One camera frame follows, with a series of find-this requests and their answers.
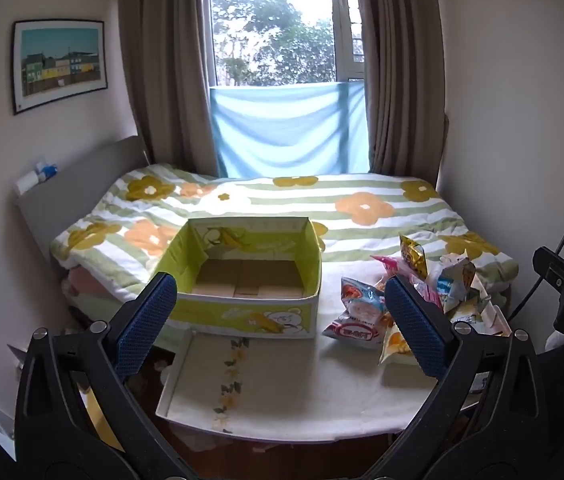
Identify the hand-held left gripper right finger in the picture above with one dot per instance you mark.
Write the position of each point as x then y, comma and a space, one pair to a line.
416, 330

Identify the framed houses picture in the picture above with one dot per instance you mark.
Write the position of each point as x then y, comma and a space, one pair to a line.
59, 65

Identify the blue white snack packet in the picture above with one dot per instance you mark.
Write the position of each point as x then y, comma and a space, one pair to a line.
454, 280

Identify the pink pillow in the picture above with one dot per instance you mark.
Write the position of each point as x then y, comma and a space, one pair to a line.
87, 285

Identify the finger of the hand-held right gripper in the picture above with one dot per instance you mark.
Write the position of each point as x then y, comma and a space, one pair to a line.
556, 265

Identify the orange chips packet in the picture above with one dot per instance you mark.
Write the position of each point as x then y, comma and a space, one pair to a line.
396, 347

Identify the white printed snack packet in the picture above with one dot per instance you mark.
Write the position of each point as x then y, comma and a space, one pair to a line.
481, 322

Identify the light blue cloth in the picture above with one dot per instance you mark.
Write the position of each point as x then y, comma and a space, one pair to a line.
287, 130

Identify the floral striped blanket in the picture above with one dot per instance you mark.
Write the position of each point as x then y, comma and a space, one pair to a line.
282, 200

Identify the window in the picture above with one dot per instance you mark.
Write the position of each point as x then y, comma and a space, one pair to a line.
272, 25

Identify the pink snack packet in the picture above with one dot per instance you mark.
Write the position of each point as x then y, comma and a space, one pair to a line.
386, 266

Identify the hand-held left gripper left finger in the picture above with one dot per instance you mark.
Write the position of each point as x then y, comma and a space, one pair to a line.
144, 330

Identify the yellow-green cardboard box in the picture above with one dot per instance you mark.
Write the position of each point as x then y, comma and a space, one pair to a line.
242, 315

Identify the grey headboard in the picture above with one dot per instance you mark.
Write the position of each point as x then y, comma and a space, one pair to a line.
77, 180

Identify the red blue snack packet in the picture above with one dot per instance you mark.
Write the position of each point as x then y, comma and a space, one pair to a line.
361, 297

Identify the white red label snack packet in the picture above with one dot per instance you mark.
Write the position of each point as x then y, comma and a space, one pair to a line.
354, 332

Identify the brown curtain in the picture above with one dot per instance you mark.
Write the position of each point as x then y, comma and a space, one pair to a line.
172, 60
401, 85

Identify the gold snack packet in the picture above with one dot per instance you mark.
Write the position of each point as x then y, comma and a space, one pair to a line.
413, 255

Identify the blue white bottle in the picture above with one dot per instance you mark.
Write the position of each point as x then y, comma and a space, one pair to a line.
48, 170

